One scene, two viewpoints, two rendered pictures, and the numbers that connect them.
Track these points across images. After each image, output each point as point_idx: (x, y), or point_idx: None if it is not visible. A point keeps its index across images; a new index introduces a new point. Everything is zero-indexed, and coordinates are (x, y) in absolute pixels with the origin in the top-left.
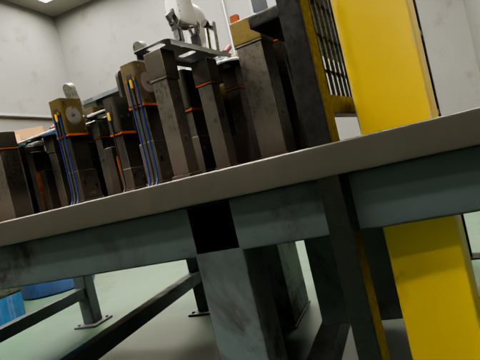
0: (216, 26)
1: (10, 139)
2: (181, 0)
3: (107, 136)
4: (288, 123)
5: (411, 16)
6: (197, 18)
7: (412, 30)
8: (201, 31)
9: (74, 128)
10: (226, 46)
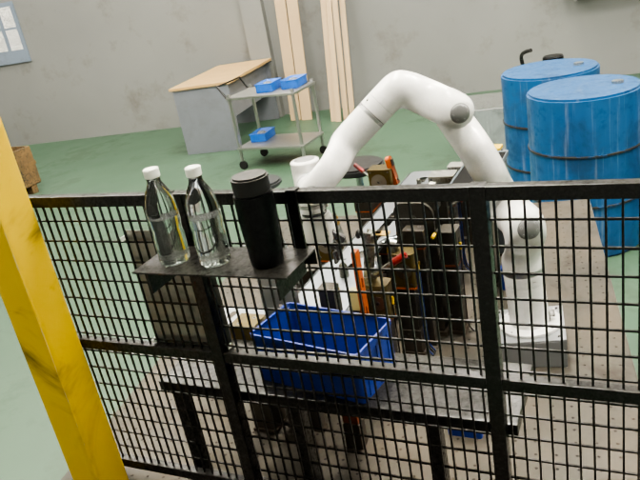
0: (370, 239)
1: (366, 205)
2: (306, 225)
3: (383, 254)
4: (266, 410)
5: (67, 459)
6: (465, 162)
7: (67, 464)
8: (473, 177)
9: (325, 256)
10: (398, 254)
